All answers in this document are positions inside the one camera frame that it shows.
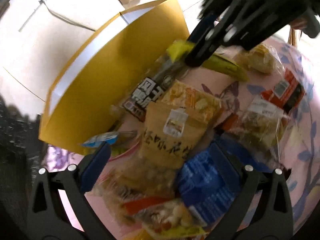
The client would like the pale bun packet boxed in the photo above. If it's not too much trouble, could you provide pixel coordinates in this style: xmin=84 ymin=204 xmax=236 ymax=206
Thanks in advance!
xmin=240 ymin=43 xmax=277 ymax=74

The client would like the blue snack bag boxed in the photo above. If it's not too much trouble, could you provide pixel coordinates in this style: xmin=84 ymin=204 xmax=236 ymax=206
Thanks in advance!
xmin=175 ymin=142 xmax=241 ymax=226

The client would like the yellow-green snack bag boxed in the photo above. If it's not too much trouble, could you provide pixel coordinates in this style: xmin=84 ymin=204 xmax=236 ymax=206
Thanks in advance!
xmin=166 ymin=39 xmax=250 ymax=82

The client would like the clear bag of snacks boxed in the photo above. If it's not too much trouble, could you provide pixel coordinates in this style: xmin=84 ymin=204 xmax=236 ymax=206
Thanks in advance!
xmin=227 ymin=96 xmax=290 ymax=159

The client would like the small blue-white packet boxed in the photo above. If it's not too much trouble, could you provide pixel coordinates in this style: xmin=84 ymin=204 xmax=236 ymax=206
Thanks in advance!
xmin=81 ymin=132 xmax=119 ymax=148

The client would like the red-black snack packet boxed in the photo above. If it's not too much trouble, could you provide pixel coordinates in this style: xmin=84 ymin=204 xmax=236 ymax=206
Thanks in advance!
xmin=261 ymin=69 xmax=305 ymax=114

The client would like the orange snack packet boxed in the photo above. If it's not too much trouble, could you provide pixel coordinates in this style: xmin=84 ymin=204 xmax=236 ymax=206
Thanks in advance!
xmin=161 ymin=81 xmax=222 ymax=124

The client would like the peanut snack packet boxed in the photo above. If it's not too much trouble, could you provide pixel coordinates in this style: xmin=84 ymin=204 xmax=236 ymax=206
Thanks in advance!
xmin=121 ymin=197 xmax=206 ymax=239

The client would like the black-white label snack packet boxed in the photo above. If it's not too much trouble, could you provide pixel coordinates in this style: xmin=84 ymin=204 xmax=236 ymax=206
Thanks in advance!
xmin=121 ymin=56 xmax=189 ymax=122

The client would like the brown kraft snack bag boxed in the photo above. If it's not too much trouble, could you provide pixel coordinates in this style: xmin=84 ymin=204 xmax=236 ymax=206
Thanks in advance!
xmin=139 ymin=101 xmax=208 ymax=170

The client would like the dark carved wooden furniture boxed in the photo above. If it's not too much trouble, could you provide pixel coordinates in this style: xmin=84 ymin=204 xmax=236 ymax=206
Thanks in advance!
xmin=1 ymin=98 xmax=45 ymax=239

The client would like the yellow cardboard box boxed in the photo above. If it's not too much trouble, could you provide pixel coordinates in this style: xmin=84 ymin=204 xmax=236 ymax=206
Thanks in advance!
xmin=39 ymin=0 xmax=189 ymax=153

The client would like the grey power cable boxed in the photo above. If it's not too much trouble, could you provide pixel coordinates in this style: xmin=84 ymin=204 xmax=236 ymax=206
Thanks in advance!
xmin=46 ymin=4 xmax=97 ymax=32

